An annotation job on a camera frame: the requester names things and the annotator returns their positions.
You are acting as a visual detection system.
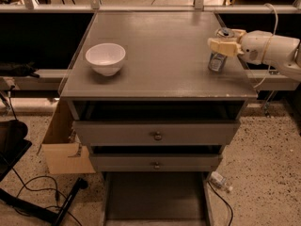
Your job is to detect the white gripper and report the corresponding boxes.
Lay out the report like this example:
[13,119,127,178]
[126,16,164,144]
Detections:
[208,29,270,64]

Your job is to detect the redbull can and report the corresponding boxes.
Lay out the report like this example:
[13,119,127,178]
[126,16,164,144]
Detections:
[208,27,234,73]

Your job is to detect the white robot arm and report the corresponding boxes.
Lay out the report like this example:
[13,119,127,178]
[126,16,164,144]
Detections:
[208,29,301,82]

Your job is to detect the grey drawer cabinet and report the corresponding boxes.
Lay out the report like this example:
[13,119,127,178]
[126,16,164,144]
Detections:
[59,10,259,174]

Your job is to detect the grey top drawer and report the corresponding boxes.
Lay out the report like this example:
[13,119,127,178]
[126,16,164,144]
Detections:
[73,121,240,146]

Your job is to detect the grey drawer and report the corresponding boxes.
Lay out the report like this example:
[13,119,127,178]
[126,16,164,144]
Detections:
[73,121,240,146]
[101,172,214,226]
[89,153,222,172]

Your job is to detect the grey middle drawer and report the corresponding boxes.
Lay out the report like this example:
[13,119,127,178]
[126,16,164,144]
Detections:
[89,153,222,172]

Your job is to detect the grey bottom drawer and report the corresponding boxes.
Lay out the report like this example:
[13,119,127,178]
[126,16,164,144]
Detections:
[101,172,214,226]

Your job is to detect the white bowl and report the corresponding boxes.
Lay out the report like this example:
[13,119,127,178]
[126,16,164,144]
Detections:
[86,43,126,76]

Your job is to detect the cardboard box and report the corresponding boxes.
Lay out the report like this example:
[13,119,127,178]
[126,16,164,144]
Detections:
[41,100,95,174]

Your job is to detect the black cloth bag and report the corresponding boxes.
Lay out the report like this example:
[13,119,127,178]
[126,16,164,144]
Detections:
[0,62,40,78]

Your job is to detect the black stand base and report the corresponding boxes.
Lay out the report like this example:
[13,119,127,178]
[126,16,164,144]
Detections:
[0,178,88,226]

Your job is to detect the white cable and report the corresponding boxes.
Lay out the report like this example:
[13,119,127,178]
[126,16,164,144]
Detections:
[253,3,280,89]

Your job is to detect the black cable right floor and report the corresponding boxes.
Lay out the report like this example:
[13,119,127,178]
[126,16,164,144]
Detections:
[208,182,234,226]

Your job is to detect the black floor cable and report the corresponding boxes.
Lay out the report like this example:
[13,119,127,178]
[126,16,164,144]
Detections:
[10,167,83,226]

